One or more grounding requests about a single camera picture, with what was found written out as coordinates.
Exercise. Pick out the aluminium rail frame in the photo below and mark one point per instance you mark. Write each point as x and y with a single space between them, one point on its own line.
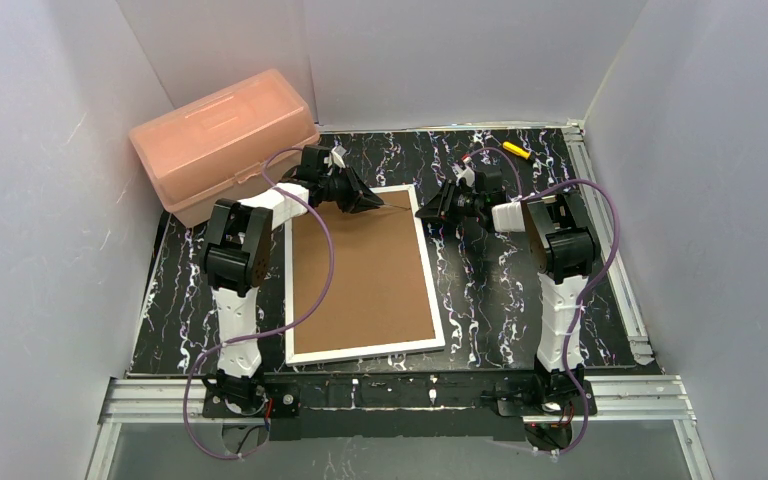
153 427

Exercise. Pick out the yellow screwdriver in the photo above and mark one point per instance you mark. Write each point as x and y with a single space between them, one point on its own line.
518 151

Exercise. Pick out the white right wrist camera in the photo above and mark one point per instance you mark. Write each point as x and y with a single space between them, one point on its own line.
465 174

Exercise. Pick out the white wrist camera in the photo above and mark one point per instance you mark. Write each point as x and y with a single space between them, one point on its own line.
336 157
465 174

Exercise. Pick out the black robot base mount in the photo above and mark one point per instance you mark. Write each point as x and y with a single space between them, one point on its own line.
502 404

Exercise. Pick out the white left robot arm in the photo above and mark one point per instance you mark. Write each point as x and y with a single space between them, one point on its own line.
238 243

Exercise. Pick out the white picture frame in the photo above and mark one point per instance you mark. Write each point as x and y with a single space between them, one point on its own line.
372 271

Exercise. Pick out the pink plastic storage box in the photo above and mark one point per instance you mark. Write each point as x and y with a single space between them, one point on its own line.
214 148

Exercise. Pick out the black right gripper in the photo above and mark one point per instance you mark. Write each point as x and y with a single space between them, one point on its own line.
448 202

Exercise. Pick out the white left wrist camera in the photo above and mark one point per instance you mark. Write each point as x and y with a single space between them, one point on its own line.
336 157

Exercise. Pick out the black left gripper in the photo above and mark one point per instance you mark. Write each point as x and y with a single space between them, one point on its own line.
347 189

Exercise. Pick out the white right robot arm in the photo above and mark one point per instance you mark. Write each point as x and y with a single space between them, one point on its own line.
562 243

